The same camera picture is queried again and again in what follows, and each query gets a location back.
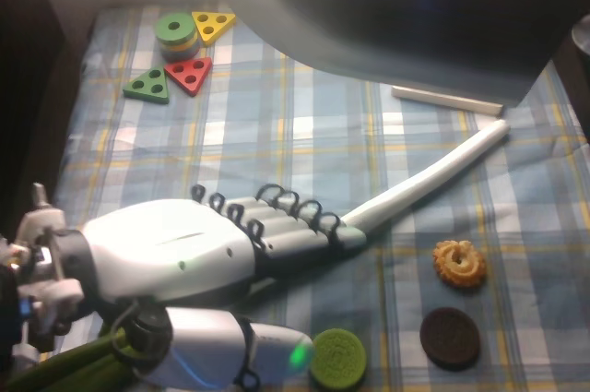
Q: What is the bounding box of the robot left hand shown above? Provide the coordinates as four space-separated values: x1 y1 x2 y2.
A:
77 184 368 391

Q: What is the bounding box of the long toy leek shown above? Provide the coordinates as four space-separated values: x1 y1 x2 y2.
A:
4 118 511 392

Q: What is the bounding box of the large metal cleaver blade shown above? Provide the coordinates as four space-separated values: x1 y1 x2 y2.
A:
197 0 571 110

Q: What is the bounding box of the wooden peg base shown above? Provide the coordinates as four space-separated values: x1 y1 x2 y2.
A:
391 85 506 117

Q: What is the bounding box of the blue yellow plaid cloth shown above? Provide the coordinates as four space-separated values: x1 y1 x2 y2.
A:
13 4 590 392

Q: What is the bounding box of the green triangle block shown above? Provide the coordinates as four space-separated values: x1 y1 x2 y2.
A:
122 66 171 106

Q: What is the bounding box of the red triangle block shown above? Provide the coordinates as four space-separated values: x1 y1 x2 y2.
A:
163 57 213 98

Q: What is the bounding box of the green sandwich cookie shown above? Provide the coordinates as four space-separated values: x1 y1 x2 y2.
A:
308 327 369 391

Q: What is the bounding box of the yellow triangle block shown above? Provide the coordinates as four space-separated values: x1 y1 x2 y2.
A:
191 11 237 47

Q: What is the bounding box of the yellow butter cookie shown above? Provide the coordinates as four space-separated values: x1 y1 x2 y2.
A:
431 238 488 291

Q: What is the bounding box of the brown sandwich cookie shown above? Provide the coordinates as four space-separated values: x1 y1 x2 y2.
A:
419 306 481 371

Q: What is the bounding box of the blue ring block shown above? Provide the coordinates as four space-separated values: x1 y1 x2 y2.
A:
160 44 202 64

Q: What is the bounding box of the yellow ring block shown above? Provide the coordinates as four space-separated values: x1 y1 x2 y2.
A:
159 37 200 55

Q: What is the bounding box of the green ring block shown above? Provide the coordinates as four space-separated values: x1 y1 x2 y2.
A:
154 12 197 46

